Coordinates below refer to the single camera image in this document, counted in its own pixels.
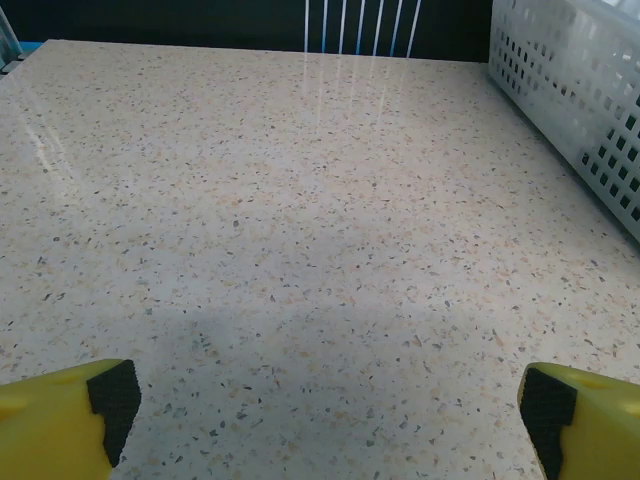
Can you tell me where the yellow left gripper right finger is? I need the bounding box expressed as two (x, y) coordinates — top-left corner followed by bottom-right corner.
(516, 363), (640, 480)

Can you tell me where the aluminium frame rail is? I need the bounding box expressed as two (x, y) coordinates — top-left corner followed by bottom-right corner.
(0, 9), (24, 74)

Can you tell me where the grey perforated plastic basket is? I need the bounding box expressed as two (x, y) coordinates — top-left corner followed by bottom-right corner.
(487, 0), (640, 240)

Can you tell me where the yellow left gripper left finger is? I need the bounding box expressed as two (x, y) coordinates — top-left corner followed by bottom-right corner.
(0, 358), (143, 480)

